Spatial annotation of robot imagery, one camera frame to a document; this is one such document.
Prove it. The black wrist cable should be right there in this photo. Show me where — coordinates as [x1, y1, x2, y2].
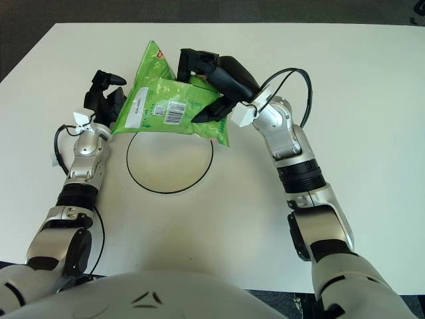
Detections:
[255, 68, 315, 129]
[54, 124, 80, 176]

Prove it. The white plate with black rim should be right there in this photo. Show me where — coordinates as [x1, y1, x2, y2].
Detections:
[126, 131, 214, 194]

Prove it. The thin black left elbow cable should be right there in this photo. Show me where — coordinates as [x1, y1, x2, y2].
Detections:
[82, 205, 106, 276]

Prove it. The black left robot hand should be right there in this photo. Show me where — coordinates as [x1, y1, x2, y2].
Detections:
[82, 69, 128, 129]

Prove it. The black and white background object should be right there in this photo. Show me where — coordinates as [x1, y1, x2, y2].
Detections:
[410, 0, 425, 25]

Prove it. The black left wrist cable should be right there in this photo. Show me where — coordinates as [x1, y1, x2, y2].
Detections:
[54, 124, 80, 176]

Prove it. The white right wrist tag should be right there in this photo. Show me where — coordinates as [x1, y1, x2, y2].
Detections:
[230, 84, 276, 128]

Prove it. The white wrist tag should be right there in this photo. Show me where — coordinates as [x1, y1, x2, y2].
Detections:
[230, 84, 276, 128]
[72, 112, 96, 136]

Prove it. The green chip bag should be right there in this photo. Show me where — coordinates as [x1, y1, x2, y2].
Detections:
[111, 40, 230, 148]

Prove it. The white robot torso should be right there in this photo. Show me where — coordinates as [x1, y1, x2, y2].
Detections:
[6, 270, 293, 319]

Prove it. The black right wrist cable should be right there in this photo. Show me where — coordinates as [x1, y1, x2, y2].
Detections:
[255, 68, 315, 129]

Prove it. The white left wrist tag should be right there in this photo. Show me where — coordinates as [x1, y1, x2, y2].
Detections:
[72, 112, 96, 136]

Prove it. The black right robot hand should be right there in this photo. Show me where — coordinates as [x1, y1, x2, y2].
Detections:
[177, 48, 263, 124]

